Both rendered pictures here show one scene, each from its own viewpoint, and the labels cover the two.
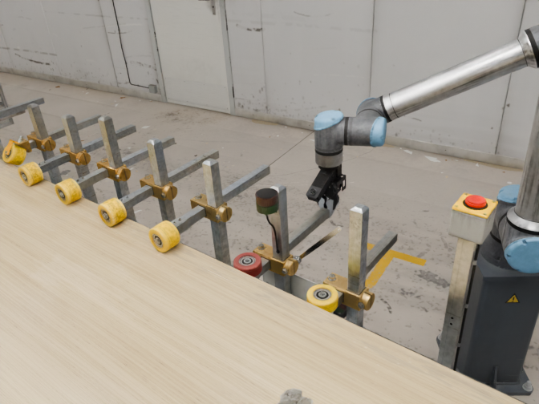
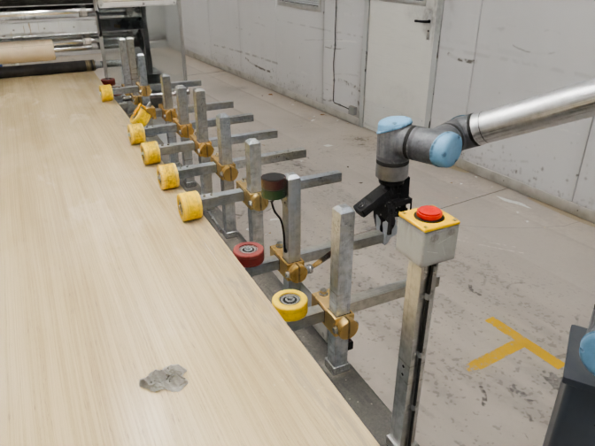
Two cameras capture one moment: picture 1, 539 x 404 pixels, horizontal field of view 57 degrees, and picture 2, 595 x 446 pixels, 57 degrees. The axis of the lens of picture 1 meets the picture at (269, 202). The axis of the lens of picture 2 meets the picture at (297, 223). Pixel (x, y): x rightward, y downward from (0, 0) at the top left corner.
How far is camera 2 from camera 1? 0.57 m
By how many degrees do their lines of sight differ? 22
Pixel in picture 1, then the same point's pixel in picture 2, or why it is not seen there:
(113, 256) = (142, 212)
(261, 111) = not seen: hidden behind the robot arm
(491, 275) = (575, 378)
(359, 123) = (422, 134)
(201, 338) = (146, 297)
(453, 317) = (404, 366)
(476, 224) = (416, 239)
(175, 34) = (385, 57)
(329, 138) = (387, 145)
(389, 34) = not seen: outside the picture
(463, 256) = (412, 284)
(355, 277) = (335, 294)
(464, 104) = not seen: outside the picture
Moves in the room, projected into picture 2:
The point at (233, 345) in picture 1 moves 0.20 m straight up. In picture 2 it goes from (166, 312) to (155, 230)
